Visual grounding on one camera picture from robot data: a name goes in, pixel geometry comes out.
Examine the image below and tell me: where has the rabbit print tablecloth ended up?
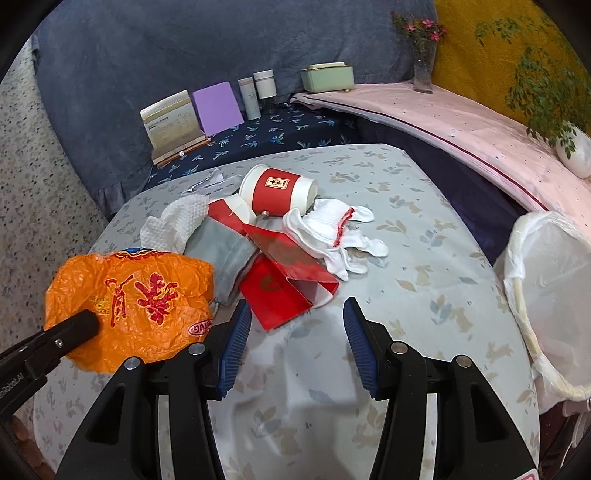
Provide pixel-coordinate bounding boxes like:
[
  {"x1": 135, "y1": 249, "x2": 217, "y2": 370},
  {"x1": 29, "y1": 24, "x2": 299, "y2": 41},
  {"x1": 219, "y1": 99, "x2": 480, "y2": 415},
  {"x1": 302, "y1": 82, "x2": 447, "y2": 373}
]
[{"x1": 32, "y1": 143, "x2": 541, "y2": 480}]

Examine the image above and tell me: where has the white paper towel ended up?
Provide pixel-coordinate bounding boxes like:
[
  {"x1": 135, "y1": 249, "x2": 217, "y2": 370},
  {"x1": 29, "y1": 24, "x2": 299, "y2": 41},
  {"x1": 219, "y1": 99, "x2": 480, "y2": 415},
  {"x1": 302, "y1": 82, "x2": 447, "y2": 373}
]
[{"x1": 140, "y1": 194, "x2": 209, "y2": 254}]

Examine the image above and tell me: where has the flower vase with pink flowers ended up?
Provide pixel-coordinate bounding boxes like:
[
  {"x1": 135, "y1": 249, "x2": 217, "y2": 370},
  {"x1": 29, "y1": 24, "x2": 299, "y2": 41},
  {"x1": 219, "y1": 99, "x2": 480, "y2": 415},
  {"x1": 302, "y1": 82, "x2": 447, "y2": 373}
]
[{"x1": 391, "y1": 12, "x2": 447, "y2": 94}]

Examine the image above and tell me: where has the navy floral cloth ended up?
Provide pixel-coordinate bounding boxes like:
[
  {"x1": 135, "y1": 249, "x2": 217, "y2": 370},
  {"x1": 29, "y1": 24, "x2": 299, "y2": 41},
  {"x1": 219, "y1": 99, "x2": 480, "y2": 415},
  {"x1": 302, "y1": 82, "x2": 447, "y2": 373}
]
[{"x1": 145, "y1": 105, "x2": 361, "y2": 189}]

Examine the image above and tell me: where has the red white paper cup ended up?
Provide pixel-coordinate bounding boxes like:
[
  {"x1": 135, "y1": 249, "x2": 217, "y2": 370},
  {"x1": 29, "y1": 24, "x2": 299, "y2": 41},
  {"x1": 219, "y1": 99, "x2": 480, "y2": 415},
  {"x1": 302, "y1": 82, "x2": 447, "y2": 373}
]
[{"x1": 238, "y1": 164, "x2": 318, "y2": 217}]

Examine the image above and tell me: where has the red paper box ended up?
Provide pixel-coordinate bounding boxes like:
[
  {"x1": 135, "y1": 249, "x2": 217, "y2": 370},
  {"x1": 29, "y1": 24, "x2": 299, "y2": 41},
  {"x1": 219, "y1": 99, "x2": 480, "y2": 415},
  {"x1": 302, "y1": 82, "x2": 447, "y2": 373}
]
[{"x1": 208, "y1": 195, "x2": 339, "y2": 331}]

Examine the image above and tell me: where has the blue fabric backdrop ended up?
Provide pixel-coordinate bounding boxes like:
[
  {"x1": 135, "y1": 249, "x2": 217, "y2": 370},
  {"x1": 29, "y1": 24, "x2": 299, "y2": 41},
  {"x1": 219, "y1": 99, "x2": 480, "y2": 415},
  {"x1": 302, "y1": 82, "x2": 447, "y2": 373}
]
[{"x1": 32, "y1": 0, "x2": 437, "y2": 215}]

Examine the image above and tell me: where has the desk calendar on stand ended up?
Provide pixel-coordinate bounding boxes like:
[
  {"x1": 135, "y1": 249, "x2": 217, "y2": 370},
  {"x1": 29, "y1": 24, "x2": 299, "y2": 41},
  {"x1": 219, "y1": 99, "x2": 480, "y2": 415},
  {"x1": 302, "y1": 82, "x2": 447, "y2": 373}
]
[{"x1": 139, "y1": 90, "x2": 209, "y2": 166}]

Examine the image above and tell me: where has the pink sheet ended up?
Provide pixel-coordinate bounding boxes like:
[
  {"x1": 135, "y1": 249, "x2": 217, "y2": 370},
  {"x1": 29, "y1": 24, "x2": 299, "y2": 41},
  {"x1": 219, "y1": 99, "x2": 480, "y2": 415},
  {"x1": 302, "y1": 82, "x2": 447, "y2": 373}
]
[{"x1": 291, "y1": 83, "x2": 590, "y2": 236}]

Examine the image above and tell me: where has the potted green plant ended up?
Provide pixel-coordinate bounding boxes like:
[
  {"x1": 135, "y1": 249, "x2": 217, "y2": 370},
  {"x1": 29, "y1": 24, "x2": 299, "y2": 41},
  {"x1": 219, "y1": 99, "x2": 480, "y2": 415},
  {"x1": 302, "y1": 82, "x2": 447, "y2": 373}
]
[{"x1": 475, "y1": 15, "x2": 590, "y2": 179}]

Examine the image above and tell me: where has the mustard yellow backdrop cloth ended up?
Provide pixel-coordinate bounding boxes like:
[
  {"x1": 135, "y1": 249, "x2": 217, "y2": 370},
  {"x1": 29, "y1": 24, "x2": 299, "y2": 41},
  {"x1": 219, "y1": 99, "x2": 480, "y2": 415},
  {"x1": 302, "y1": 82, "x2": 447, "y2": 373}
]
[{"x1": 433, "y1": 1, "x2": 589, "y2": 124}]

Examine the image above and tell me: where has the white jar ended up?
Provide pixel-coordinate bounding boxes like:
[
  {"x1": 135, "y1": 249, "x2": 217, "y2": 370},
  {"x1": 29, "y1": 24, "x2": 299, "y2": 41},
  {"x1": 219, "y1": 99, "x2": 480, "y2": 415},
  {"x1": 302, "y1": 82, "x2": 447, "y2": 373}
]
[{"x1": 252, "y1": 70, "x2": 276, "y2": 100}]

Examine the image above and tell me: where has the white tube bottle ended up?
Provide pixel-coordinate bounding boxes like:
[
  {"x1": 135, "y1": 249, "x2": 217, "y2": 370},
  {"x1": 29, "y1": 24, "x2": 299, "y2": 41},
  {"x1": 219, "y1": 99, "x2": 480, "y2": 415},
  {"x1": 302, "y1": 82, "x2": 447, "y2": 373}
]
[{"x1": 238, "y1": 77, "x2": 261, "y2": 121}]

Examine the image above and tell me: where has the grey cloth pouch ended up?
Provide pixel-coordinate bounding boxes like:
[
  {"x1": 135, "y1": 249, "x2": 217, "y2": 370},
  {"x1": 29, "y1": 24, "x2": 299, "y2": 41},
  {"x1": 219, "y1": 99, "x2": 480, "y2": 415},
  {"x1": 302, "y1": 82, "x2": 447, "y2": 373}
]
[{"x1": 184, "y1": 217, "x2": 257, "y2": 306}]

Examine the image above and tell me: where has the blue wrapper piece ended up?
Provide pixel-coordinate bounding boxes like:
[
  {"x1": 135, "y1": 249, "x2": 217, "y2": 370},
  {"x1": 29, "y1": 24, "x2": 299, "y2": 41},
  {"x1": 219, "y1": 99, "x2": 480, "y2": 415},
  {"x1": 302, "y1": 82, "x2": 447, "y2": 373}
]
[{"x1": 116, "y1": 247, "x2": 152, "y2": 255}]

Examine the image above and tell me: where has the green tissue box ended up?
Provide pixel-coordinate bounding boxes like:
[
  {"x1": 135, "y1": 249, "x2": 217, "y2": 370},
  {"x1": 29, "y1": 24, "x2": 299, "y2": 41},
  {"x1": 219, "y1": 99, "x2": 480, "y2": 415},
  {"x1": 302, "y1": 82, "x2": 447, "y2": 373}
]
[{"x1": 301, "y1": 61, "x2": 355, "y2": 93}]

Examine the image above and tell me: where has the white-lined trash bin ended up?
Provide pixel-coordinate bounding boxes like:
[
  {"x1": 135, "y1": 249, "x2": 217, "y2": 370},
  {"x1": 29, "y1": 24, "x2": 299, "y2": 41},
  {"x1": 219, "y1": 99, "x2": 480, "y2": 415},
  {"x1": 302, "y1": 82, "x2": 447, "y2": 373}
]
[{"x1": 494, "y1": 212, "x2": 590, "y2": 413}]

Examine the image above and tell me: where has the purple card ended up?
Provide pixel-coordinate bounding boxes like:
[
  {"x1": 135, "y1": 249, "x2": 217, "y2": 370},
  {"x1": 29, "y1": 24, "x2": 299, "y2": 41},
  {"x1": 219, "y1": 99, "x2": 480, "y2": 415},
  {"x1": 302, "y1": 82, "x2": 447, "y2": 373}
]
[{"x1": 192, "y1": 81, "x2": 243, "y2": 137}]

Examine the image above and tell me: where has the person's left hand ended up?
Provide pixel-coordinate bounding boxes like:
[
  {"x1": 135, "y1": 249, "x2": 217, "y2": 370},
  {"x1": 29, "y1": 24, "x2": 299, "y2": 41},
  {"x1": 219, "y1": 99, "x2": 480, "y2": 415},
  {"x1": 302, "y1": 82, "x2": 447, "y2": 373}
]
[{"x1": 9, "y1": 416, "x2": 55, "y2": 480}]

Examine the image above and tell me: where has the orange plastic bag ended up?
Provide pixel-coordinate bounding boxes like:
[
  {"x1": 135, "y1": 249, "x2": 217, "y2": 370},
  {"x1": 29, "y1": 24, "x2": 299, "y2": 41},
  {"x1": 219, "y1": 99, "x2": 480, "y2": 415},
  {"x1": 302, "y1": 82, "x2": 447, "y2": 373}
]
[{"x1": 44, "y1": 250, "x2": 214, "y2": 374}]

